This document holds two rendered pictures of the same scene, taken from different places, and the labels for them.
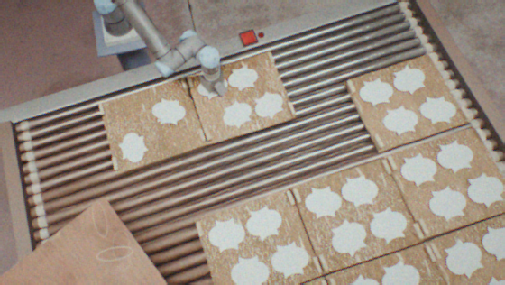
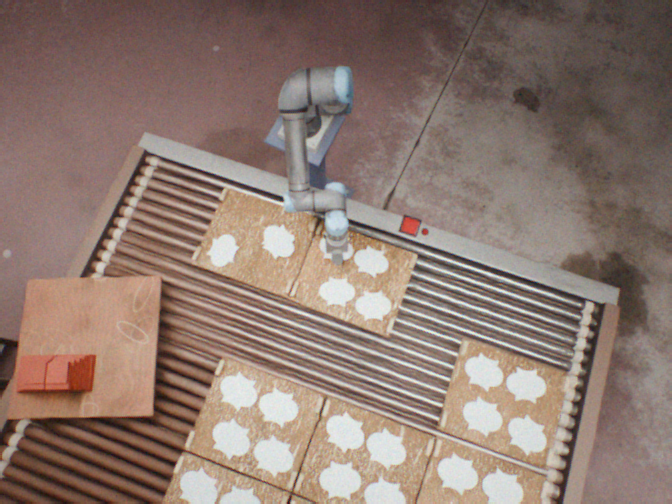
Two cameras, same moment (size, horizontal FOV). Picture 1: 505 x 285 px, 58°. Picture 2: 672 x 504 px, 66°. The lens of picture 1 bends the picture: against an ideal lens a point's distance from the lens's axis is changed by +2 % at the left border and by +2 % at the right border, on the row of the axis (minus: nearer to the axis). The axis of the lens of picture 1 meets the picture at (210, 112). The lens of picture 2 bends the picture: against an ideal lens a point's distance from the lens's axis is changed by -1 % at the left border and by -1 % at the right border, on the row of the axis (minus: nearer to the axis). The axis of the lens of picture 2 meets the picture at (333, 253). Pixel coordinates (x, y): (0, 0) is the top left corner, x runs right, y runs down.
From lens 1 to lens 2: 0.48 m
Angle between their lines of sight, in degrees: 11
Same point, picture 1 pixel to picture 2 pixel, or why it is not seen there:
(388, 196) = (408, 473)
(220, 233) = (234, 385)
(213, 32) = (419, 183)
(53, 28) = (277, 75)
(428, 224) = not seen: outside the picture
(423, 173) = (458, 480)
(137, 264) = (142, 356)
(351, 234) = (344, 479)
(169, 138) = (260, 266)
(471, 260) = not seen: outside the picture
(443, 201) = not seen: outside the picture
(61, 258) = (91, 301)
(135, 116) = (247, 223)
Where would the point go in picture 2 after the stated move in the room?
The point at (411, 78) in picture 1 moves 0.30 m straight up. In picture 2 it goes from (529, 385) to (563, 381)
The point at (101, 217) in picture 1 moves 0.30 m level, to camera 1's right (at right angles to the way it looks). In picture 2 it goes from (145, 293) to (211, 335)
